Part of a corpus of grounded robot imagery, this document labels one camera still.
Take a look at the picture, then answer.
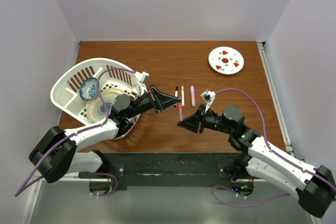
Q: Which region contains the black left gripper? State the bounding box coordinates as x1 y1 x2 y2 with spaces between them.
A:
125 85 181 120

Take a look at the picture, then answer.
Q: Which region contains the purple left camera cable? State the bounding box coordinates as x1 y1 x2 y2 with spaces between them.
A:
14 67 139 197

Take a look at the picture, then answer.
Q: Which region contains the beige grey ceramic plate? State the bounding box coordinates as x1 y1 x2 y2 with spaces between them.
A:
86 89 122 123

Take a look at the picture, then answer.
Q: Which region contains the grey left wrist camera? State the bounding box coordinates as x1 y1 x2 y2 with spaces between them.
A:
135 71 149 89

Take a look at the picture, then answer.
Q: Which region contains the blue white porcelain bowl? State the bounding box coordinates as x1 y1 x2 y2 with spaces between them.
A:
79 77 98 101

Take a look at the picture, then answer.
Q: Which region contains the white watermelon pattern plate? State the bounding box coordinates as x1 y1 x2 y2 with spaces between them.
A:
208 46 245 76

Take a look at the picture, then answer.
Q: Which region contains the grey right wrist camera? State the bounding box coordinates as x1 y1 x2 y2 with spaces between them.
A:
201 90 216 112

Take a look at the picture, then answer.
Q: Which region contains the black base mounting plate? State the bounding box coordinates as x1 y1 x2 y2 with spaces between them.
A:
77 152 266 192

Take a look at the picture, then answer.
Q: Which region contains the pink highlighter pen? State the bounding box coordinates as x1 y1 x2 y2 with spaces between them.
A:
190 86 196 107

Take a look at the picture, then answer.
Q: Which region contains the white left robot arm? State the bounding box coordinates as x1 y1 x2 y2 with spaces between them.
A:
28 86 181 183

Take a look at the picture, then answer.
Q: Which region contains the white plastic basket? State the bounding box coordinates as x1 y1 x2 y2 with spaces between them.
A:
50 58 148 143

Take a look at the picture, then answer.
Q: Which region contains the aluminium frame rail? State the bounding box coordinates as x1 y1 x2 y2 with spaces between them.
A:
257 41 322 224

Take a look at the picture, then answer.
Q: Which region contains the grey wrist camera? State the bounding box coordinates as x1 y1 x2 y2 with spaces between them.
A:
201 90 216 112
135 71 149 89

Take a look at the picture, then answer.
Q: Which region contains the slim pink red-tipped pen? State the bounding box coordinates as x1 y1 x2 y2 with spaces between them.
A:
179 109 183 121

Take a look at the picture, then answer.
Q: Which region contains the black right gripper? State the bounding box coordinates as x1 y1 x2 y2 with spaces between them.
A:
178 103 234 134

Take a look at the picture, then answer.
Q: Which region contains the purple camera cable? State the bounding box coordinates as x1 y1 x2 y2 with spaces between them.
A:
14 67 139 197
211 88 336 207

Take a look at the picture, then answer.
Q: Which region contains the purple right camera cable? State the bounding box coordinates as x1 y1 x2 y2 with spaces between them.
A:
211 88 336 207

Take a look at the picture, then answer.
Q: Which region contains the white thin pen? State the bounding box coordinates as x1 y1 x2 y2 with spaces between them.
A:
181 90 185 107

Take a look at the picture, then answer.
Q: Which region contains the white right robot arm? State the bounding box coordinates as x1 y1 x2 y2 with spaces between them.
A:
177 104 335 218

